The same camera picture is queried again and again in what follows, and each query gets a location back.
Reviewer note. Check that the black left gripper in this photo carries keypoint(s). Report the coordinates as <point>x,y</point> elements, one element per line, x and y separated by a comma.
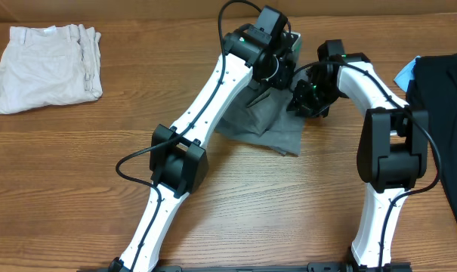
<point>281,78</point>

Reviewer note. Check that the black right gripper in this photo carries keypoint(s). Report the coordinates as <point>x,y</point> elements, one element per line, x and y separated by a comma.
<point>300,103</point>

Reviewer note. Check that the grey shorts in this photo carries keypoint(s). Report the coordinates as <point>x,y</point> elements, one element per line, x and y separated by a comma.
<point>266,124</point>

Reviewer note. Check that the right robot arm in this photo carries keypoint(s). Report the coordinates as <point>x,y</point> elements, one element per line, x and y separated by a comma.
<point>391,156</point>

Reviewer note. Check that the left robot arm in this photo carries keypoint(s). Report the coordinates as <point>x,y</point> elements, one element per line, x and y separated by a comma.
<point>178,157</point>

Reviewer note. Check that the light blue cloth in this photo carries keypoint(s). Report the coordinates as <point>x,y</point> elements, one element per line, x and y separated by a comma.
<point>406,75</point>

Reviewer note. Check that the black garment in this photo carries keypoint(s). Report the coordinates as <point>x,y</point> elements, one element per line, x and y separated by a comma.
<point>434,88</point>

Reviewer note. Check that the folded white shorts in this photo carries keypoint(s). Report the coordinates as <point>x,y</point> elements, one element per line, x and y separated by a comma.
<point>52,66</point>

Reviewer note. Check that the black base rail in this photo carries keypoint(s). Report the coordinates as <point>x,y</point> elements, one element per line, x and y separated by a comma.
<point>243,268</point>

